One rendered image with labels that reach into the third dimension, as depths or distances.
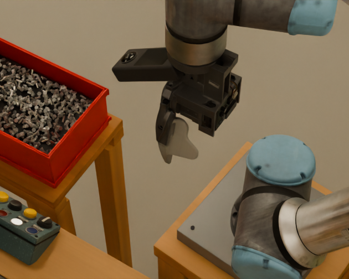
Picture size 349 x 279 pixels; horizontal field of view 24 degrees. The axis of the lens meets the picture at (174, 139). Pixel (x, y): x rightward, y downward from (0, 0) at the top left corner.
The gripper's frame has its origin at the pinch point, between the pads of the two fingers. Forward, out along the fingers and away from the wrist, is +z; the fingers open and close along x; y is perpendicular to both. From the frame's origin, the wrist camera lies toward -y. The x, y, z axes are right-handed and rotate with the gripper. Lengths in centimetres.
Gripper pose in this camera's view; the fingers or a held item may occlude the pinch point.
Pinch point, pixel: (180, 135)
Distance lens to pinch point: 116.3
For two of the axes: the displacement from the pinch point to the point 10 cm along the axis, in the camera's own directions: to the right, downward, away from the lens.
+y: 8.5, 4.3, -3.1
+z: 0.0, 5.9, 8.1
